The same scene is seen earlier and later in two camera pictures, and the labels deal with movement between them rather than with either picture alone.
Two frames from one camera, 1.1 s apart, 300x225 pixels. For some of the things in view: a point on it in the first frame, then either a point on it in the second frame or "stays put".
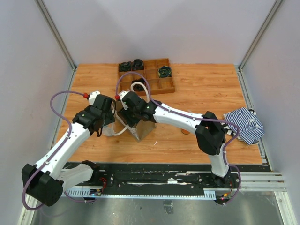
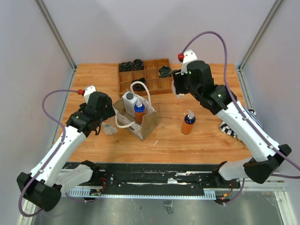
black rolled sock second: x=138 y=64 stays put
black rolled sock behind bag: x=138 y=87 stays put
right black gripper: x=124 y=112 to x=178 y=78
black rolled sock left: x=125 y=66 stays put
